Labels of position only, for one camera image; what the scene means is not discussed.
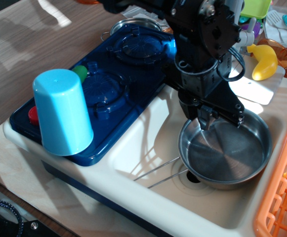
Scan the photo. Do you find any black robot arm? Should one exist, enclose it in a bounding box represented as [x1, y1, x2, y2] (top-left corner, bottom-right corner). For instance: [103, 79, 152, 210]
[102, 0, 245, 130]

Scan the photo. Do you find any orange dish rack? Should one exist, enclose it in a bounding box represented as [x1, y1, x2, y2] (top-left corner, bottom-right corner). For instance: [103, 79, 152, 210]
[253, 135, 287, 237]

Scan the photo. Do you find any yellow plastic banana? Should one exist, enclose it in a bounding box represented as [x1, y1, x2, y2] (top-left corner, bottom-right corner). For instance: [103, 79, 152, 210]
[246, 44, 278, 81]

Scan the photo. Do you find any black braided cable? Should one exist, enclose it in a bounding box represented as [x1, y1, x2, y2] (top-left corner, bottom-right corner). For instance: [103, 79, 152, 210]
[0, 199, 24, 237]

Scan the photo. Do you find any blue toy stove top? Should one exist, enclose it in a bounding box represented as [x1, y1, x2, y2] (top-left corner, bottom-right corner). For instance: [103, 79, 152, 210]
[9, 24, 176, 166]

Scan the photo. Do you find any white grey toy faucet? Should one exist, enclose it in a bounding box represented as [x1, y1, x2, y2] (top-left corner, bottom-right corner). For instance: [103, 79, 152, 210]
[226, 0, 285, 105]

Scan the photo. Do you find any light blue plastic cup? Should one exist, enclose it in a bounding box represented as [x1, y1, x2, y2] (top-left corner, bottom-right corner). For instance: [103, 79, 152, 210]
[33, 69, 94, 156]

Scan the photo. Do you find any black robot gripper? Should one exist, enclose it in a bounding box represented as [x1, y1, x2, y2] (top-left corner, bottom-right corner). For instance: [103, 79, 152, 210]
[162, 55, 245, 130]

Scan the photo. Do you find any lime green plastic container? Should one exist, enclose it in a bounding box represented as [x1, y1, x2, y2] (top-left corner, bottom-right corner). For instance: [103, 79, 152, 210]
[240, 0, 272, 19]

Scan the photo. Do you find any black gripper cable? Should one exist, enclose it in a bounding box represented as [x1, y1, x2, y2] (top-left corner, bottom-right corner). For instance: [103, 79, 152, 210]
[216, 46, 246, 82]

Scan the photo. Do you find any green stove knob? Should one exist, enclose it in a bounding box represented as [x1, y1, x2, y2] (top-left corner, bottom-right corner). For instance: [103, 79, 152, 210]
[72, 65, 88, 83]

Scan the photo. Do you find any red stove knob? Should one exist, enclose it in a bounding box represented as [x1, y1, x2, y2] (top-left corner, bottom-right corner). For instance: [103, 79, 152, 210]
[28, 106, 39, 126]

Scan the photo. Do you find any stainless steel frying pan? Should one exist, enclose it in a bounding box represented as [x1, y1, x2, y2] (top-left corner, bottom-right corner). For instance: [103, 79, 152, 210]
[135, 110, 273, 190]

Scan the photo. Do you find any cream toy sink unit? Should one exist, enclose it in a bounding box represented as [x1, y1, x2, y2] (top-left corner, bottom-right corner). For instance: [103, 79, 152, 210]
[3, 79, 287, 237]

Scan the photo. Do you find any small steel pot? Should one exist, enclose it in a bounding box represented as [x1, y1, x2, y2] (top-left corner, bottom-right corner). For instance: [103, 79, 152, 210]
[100, 17, 170, 41]

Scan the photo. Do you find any white toy spatula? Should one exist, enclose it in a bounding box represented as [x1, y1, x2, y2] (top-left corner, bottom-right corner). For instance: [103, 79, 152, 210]
[264, 10, 287, 46]

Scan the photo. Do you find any orange bowl at top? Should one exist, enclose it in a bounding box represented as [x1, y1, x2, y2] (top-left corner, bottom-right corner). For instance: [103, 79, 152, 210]
[77, 0, 100, 4]

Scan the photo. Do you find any clear plastic bag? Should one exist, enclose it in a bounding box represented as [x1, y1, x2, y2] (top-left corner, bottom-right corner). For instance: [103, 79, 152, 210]
[121, 5, 169, 27]

